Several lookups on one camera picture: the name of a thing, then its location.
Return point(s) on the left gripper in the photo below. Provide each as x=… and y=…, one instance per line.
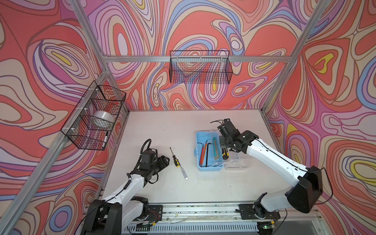
x=162, y=162

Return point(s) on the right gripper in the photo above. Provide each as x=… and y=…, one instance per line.
x=222, y=142

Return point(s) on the yellow black screwdriver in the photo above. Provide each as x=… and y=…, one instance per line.
x=176, y=161

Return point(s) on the yellow black utility knife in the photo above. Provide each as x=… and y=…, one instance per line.
x=225, y=154

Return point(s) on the clear tool box lid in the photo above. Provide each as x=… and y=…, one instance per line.
x=236, y=161

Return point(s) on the dark steel hex key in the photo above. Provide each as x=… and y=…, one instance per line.
x=207, y=152

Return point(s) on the teal utility knife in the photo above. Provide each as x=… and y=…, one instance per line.
x=215, y=149

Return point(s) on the clear handled screwdriver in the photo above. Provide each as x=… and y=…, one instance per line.
x=184, y=173

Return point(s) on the blue plastic tool box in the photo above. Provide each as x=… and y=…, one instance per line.
x=203, y=137

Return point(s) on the red sleeved hex key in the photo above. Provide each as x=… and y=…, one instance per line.
x=202, y=154

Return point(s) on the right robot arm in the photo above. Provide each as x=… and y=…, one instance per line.
x=305, y=183

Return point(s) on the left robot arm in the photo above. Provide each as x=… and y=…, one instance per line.
x=113, y=214

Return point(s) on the silver tape roll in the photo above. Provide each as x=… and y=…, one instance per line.
x=103, y=119

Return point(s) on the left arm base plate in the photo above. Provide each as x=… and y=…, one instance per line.
x=153, y=215

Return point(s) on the back black wire basket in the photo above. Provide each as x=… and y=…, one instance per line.
x=200, y=67

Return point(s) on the black wire basket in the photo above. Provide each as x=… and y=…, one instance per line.
x=90, y=125
x=200, y=67

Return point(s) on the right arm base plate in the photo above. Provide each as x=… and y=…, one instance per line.
x=254, y=212

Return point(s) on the left black wire basket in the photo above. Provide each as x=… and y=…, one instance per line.
x=90, y=125

